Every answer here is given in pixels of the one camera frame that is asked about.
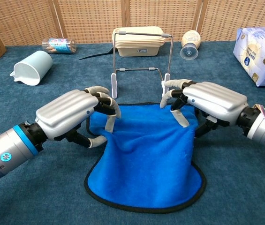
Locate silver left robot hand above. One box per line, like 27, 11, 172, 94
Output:
35, 85, 121, 149

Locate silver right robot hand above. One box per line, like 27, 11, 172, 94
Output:
159, 79, 249, 139

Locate blue microfibre towel black trim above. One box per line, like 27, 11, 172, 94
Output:
84, 102, 207, 214

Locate pale blue plastic mug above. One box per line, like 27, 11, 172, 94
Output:
9, 50, 53, 86

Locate thin black strip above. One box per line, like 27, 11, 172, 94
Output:
78, 46, 114, 60

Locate pale purple tissue pack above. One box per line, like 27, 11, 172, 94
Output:
232, 27, 265, 88

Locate clear snack jar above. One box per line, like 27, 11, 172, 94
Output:
41, 37, 77, 55

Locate cream squeeze bottle clear cap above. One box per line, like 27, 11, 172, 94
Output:
179, 30, 202, 60

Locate cream plastic lunch box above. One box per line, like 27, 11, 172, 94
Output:
112, 26, 166, 58

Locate woven bamboo folding screen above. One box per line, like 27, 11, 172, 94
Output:
0, 0, 265, 46

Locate teal table cloth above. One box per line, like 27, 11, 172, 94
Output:
0, 41, 265, 225

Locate metal wire rack white feet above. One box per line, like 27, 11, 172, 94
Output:
110, 31, 174, 99

